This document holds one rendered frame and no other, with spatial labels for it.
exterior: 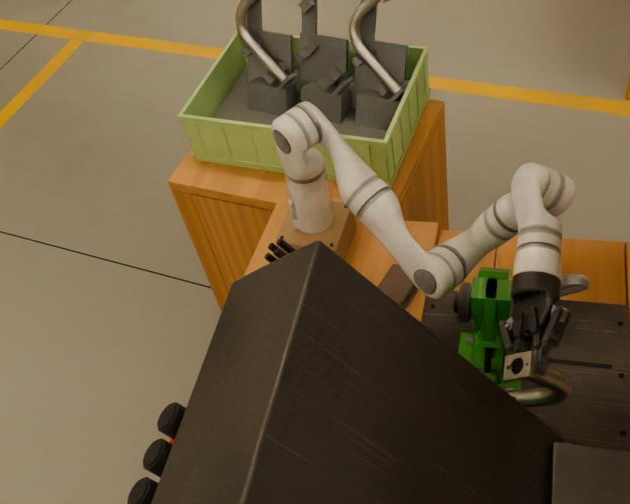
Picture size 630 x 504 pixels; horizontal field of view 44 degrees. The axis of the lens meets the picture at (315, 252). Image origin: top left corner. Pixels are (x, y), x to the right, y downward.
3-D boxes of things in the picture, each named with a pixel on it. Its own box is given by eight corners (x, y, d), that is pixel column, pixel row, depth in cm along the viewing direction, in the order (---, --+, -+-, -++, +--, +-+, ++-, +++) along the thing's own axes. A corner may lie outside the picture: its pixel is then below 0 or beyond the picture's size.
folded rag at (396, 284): (395, 268, 178) (394, 260, 176) (426, 281, 174) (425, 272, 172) (372, 299, 173) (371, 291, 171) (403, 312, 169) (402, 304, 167)
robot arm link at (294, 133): (291, 136, 156) (302, 194, 170) (325, 112, 160) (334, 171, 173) (262, 116, 161) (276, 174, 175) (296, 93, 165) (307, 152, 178)
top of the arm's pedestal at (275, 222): (242, 295, 191) (238, 285, 188) (283, 202, 210) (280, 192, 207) (367, 314, 182) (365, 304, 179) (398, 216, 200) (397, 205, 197)
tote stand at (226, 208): (229, 334, 285) (166, 181, 226) (287, 232, 315) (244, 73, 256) (405, 383, 260) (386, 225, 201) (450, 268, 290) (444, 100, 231)
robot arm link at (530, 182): (525, 234, 122) (570, 251, 124) (531, 151, 128) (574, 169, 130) (498, 248, 128) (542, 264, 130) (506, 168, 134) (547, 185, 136)
